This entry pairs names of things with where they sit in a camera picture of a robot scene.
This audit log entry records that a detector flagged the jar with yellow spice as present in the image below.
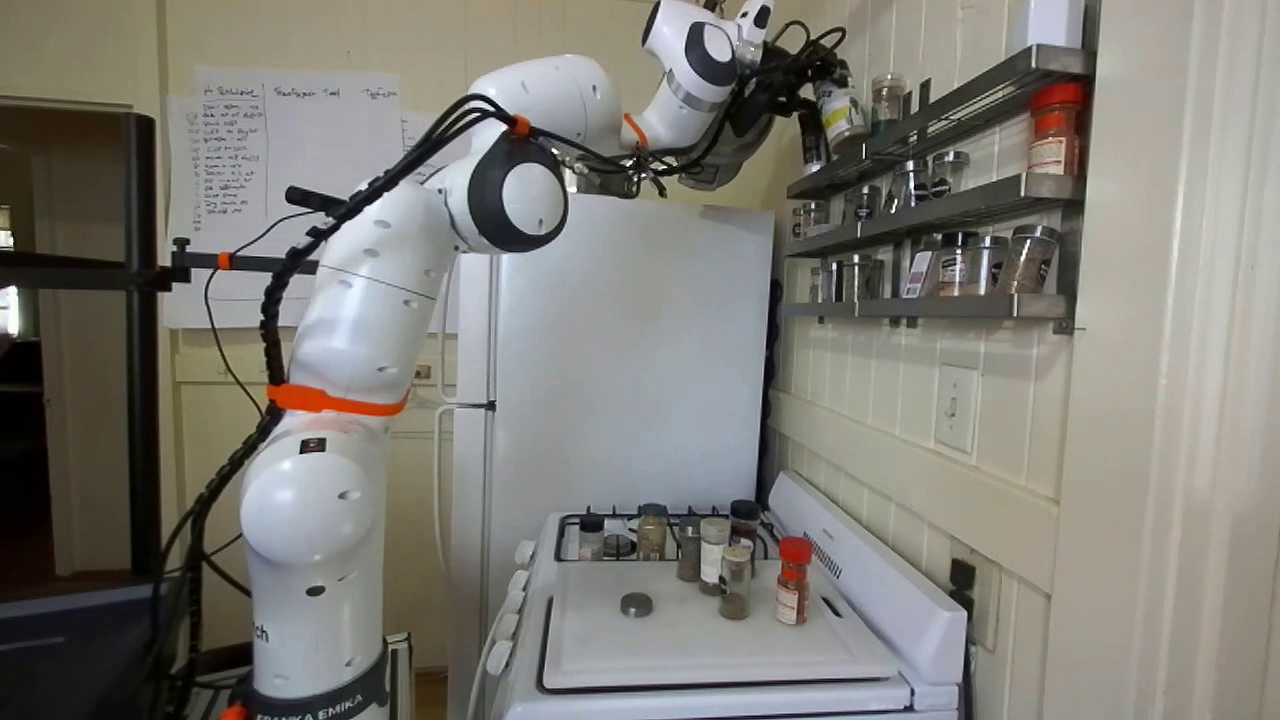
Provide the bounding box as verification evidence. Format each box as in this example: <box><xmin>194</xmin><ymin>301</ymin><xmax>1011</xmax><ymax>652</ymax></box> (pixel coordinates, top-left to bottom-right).
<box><xmin>637</xmin><ymin>503</ymin><xmax>669</xmax><ymax>562</ymax></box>

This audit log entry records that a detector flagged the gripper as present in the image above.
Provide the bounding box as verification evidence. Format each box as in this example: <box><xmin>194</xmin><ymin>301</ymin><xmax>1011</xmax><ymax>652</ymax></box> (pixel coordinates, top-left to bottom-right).
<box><xmin>735</xmin><ymin>48</ymin><xmax>854</xmax><ymax>177</ymax></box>

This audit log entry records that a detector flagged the large red lid jar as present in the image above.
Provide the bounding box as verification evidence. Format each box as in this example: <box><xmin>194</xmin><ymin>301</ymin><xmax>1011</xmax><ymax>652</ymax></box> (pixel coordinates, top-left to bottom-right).
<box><xmin>1026</xmin><ymin>82</ymin><xmax>1087</xmax><ymax>179</ymax></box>

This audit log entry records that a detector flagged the black burner grate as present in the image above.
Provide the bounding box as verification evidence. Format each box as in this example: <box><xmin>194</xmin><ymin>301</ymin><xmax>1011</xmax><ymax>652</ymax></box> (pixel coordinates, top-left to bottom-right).
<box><xmin>553</xmin><ymin>506</ymin><xmax>783</xmax><ymax>564</ymax></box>

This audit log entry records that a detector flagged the small red lid jar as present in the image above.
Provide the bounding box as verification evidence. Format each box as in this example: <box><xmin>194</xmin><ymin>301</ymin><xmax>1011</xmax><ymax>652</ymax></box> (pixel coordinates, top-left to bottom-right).
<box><xmin>775</xmin><ymin>536</ymin><xmax>813</xmax><ymax>627</ymax></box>

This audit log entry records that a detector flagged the white refrigerator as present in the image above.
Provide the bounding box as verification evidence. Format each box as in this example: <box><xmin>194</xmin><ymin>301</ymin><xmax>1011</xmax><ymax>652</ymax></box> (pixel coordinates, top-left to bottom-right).
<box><xmin>433</xmin><ymin>194</ymin><xmax>777</xmax><ymax>720</ymax></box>

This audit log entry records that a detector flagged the white light switch plate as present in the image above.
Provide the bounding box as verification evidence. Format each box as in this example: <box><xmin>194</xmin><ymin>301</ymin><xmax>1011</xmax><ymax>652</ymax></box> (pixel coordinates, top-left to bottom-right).
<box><xmin>932</xmin><ymin>362</ymin><xmax>982</xmax><ymax>457</ymax></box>

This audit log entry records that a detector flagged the wall socket with black plug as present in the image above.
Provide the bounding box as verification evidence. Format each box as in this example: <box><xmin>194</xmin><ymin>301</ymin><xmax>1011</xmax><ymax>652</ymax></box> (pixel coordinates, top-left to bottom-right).
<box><xmin>946</xmin><ymin>555</ymin><xmax>1003</xmax><ymax>653</ymax></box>

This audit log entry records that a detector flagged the white label spice jar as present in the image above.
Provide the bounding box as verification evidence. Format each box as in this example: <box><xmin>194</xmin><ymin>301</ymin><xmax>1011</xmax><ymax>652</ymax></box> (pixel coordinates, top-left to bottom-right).
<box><xmin>699</xmin><ymin>517</ymin><xmax>732</xmax><ymax>597</ymax></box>

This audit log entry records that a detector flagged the empty clear glass jar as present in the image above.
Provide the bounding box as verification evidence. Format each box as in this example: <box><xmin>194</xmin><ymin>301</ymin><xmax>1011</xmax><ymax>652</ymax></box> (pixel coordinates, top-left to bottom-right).
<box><xmin>870</xmin><ymin>72</ymin><xmax>907</xmax><ymax>131</ymax></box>

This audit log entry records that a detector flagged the white stove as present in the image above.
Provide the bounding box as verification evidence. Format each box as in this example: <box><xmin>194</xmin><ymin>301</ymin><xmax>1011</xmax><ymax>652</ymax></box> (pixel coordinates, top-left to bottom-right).
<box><xmin>463</xmin><ymin>470</ymin><xmax>969</xmax><ymax>720</ymax></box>

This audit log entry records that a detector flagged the purple white label jar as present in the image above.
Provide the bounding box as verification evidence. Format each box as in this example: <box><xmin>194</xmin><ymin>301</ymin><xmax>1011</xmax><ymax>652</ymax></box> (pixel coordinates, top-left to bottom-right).
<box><xmin>900</xmin><ymin>236</ymin><xmax>941</xmax><ymax>299</ymax></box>

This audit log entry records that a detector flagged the jar with white yellow label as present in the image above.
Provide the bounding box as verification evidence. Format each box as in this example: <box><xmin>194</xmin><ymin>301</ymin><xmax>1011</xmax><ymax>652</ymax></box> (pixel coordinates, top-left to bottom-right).
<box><xmin>814</xmin><ymin>78</ymin><xmax>869</xmax><ymax>153</ymax></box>

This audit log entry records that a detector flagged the dark lid red spice jar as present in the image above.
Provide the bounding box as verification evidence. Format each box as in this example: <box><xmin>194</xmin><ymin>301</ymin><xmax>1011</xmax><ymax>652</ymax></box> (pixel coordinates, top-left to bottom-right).
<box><xmin>729</xmin><ymin>499</ymin><xmax>763</xmax><ymax>573</ymax></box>

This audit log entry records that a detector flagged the large jar with brown spice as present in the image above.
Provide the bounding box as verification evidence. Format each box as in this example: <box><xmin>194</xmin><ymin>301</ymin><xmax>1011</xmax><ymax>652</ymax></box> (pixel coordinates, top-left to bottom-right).
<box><xmin>1000</xmin><ymin>224</ymin><xmax>1061</xmax><ymax>295</ymax></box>

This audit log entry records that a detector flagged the black cable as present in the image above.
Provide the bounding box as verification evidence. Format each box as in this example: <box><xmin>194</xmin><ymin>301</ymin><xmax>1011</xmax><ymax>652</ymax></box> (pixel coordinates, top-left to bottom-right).
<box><xmin>202</xmin><ymin>212</ymin><xmax>319</xmax><ymax>423</ymax></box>

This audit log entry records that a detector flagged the large handwritten paper sheet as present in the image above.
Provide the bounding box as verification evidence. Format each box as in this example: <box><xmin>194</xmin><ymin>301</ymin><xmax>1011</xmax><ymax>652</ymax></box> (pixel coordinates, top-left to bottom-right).
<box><xmin>188</xmin><ymin>64</ymin><xmax>403</xmax><ymax>301</ymax></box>

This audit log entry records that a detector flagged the metal spice rack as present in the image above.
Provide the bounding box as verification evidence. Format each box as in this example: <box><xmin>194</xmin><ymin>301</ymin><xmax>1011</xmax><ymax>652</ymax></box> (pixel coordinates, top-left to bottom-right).
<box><xmin>780</xmin><ymin>44</ymin><xmax>1097</xmax><ymax>337</ymax></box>

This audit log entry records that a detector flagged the white cutting board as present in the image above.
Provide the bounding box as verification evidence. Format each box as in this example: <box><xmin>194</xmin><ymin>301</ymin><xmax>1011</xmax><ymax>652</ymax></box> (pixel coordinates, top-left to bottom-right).
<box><xmin>538</xmin><ymin>558</ymin><xmax>901</xmax><ymax>693</ymax></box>

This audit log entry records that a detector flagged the black lid labelled jar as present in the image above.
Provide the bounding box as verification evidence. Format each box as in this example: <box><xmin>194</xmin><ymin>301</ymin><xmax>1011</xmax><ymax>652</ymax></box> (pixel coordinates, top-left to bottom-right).
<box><xmin>938</xmin><ymin>231</ymin><xmax>979</xmax><ymax>297</ymax></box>

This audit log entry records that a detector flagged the white container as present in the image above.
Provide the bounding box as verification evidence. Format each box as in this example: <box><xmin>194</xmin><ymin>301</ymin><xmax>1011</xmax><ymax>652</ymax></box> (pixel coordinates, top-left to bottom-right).
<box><xmin>1006</xmin><ymin>0</ymin><xmax>1087</xmax><ymax>55</ymax></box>

